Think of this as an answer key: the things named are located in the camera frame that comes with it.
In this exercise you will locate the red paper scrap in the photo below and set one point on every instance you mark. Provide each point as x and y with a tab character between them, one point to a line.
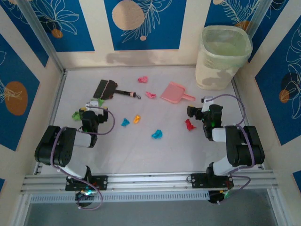
189	124

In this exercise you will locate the blue paper scrap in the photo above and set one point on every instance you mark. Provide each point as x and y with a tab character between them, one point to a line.
157	134
125	122

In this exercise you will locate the pink plastic dustpan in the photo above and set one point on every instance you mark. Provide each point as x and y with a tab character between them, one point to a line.
172	93

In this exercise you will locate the dark brown hand brush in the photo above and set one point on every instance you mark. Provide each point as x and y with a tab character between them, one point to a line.
103	89

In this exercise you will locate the orange paper scrap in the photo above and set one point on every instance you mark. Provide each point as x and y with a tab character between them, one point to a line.
137	119

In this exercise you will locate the pink paper scrap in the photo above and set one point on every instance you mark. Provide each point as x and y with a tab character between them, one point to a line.
150	95
142	80

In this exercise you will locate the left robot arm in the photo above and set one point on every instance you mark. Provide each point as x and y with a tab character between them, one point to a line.
54	150

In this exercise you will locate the beige waste bin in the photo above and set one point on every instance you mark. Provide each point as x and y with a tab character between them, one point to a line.
211	75

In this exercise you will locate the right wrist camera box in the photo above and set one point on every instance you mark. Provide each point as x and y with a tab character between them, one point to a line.
208	100

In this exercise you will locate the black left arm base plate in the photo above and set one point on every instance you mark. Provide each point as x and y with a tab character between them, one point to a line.
101	182

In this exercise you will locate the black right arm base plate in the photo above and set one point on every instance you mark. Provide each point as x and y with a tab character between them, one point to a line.
200	180

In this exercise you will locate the aluminium mounting rail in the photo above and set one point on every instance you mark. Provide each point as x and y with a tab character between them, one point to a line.
145	182

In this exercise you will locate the aluminium corner post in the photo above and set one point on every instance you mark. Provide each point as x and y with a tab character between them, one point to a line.
40	35
257	17

